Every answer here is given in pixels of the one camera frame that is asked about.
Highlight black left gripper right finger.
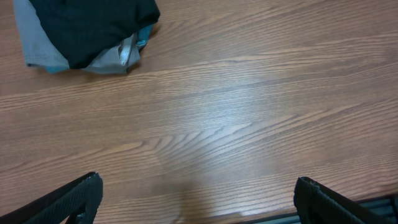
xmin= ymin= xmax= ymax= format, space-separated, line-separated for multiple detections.
xmin=294 ymin=177 xmax=395 ymax=224

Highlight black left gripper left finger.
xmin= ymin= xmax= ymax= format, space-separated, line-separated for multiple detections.
xmin=1 ymin=172 xmax=103 ymax=224

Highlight black t-shirt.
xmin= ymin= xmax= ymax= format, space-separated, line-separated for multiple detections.
xmin=30 ymin=0 xmax=160 ymax=69

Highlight grey folded shorts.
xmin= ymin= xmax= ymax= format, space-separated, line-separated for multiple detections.
xmin=13 ymin=0 xmax=147 ymax=74

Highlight blue folded garment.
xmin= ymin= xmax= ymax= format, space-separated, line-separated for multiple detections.
xmin=26 ymin=24 xmax=154 ymax=75

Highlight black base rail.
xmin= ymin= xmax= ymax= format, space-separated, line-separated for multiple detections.
xmin=248 ymin=189 xmax=397 ymax=224

